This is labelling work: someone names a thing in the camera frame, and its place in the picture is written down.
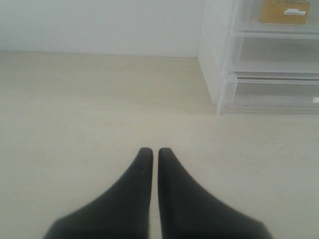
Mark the clear bottom wide drawer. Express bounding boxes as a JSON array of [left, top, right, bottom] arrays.
[[218, 72, 319, 115]]

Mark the clear middle wide drawer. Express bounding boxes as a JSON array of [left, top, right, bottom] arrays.
[[227, 36, 319, 74]]

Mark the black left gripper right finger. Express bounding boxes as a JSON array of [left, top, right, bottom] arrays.
[[158, 148, 272, 239]]

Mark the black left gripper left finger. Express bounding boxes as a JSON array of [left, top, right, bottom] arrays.
[[44, 147, 153, 239]]

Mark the white plastic drawer cabinet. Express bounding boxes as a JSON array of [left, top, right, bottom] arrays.
[[198, 0, 319, 115]]

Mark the clear wide drawer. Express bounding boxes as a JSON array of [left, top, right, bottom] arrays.
[[218, 72, 319, 115], [227, 36, 319, 74]]

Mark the yellow toy cheese wedge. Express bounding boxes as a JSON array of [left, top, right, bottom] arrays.
[[259, 0, 311, 25]]

